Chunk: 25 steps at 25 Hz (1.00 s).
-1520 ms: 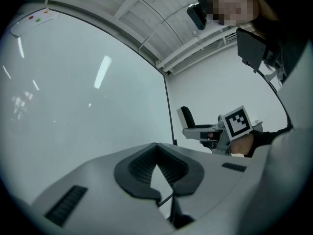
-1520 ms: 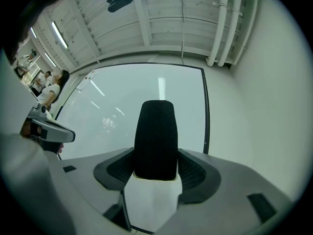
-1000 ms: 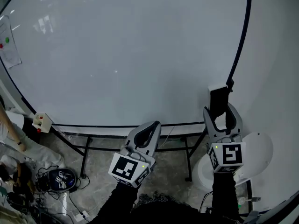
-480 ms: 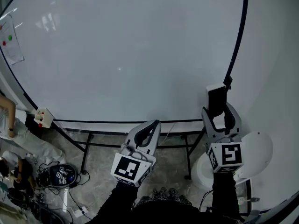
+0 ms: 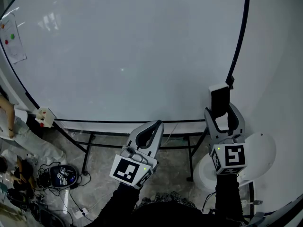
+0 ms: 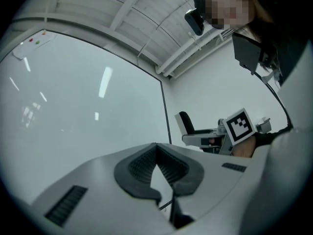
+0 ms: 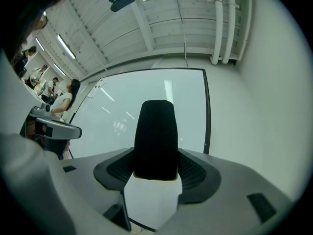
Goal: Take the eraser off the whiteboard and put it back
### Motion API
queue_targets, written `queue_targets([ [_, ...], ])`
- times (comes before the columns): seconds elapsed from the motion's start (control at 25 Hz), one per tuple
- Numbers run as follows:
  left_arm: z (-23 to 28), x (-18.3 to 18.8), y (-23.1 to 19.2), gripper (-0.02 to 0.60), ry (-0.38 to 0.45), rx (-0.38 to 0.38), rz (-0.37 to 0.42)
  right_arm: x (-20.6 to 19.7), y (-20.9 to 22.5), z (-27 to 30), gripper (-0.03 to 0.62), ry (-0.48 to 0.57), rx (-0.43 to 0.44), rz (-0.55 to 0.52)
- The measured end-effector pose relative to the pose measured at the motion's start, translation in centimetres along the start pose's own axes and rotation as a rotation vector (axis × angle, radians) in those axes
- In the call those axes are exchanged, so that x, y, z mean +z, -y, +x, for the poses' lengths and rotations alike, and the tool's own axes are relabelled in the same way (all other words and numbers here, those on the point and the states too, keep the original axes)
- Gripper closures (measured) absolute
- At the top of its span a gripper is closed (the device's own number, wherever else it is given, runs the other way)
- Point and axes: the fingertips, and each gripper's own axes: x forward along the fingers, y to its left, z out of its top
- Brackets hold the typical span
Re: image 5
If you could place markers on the person's patterned torso clothing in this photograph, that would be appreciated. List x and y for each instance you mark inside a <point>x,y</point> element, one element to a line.
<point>170,209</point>

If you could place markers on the black whiteboard eraser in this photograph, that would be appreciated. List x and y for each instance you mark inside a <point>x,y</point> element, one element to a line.
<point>220,100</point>

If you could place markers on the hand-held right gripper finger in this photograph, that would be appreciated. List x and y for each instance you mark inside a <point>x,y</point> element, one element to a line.
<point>209,129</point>
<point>239,124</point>

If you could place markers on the round black helmet case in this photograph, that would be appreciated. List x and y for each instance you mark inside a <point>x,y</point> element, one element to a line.
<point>16,195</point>

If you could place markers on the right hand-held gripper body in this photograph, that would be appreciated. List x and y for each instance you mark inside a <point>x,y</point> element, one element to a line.
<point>233,155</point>

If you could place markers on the person's left forearm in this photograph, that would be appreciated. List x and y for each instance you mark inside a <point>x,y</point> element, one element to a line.
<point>118,202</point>

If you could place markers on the black open equipment case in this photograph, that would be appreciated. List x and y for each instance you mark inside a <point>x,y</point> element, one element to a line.
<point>63,176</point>

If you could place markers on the white marker tray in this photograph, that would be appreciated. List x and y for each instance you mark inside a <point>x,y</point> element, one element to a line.
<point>48,117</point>

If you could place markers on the white round stool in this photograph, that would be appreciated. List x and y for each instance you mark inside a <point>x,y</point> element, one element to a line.
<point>260,155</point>

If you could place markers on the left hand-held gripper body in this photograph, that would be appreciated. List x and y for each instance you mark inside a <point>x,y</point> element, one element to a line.
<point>125,170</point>

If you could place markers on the white paper sheet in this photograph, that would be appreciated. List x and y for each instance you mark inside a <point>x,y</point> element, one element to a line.
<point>13,51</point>

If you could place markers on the green round magnet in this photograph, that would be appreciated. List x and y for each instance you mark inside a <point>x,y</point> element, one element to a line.
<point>12,36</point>

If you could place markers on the black framed whiteboard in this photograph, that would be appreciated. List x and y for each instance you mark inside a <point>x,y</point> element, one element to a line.
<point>123,55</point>

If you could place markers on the person's right forearm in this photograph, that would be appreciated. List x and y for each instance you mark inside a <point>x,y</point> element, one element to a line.
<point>228,195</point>

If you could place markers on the white power strip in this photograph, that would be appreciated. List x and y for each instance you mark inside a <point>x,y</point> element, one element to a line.
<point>81,213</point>

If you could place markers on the red ball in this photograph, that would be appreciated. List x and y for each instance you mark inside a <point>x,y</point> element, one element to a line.
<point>41,124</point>

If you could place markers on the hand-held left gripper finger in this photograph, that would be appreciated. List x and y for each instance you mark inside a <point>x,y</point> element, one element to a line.
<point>133,139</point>
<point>158,138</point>

